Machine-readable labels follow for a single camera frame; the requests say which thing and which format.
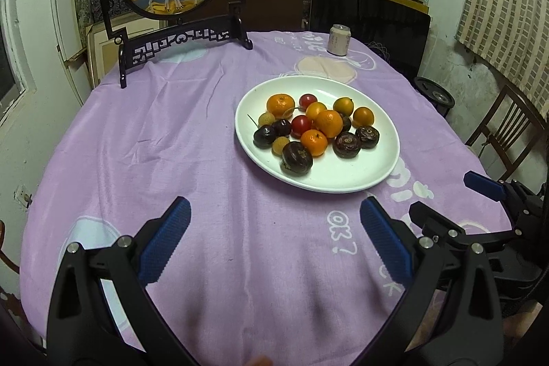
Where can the dark brown wooden furniture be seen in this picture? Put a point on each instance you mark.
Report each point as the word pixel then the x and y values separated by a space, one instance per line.
pixel 278 6

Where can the small red cherry tomato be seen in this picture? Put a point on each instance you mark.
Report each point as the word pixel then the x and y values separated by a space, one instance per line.
pixel 308 100

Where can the white oval plate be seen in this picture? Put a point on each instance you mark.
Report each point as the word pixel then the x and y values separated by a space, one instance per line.
pixel 364 171

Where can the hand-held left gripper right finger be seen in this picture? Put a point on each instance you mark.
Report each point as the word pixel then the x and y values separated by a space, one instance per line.
pixel 386 241

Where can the pale drink can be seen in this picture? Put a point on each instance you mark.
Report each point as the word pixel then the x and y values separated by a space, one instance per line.
pixel 339 41

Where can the purple printed blanket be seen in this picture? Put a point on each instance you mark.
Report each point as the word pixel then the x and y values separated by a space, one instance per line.
pixel 171 143

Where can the white door panel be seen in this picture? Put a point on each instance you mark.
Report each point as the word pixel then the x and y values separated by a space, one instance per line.
pixel 68 27

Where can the leaning picture frame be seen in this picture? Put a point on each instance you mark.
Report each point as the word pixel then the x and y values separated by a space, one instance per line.
pixel 103 48

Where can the dark cherry with stem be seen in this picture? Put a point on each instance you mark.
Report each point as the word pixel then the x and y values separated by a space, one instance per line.
pixel 264 136

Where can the pale yellow longan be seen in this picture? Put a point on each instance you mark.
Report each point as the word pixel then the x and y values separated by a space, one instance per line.
pixel 280 145
pixel 266 119

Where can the small mandarin orange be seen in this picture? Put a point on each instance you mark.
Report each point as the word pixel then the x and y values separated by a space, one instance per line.
pixel 280 105

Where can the yellow kumquat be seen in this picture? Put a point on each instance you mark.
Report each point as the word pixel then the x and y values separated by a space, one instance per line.
pixel 343 105

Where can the dark water chestnut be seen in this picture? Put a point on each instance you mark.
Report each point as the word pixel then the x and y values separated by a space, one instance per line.
pixel 346 122
pixel 296 158
pixel 346 144
pixel 367 136

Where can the checkered beige curtain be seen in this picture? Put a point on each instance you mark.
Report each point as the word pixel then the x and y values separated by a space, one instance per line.
pixel 502 6

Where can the wall socket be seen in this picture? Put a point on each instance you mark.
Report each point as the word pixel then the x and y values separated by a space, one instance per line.
pixel 22 196

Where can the white framed window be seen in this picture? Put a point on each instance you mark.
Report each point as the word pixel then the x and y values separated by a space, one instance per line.
pixel 6 78

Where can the black glossy board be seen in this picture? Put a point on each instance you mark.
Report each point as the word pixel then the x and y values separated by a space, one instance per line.
pixel 386 18

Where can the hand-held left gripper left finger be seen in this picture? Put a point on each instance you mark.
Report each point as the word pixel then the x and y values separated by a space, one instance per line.
pixel 165 239

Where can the brown wooden chair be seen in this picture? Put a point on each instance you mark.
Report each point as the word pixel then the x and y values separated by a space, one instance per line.
pixel 521 101

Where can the dark purple plum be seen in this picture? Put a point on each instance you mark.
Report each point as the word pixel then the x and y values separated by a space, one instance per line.
pixel 282 127

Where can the black round stool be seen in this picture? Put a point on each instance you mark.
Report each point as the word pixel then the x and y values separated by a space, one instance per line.
pixel 433 91

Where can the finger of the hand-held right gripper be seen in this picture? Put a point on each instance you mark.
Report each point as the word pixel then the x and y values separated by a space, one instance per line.
pixel 437 222
pixel 484 185

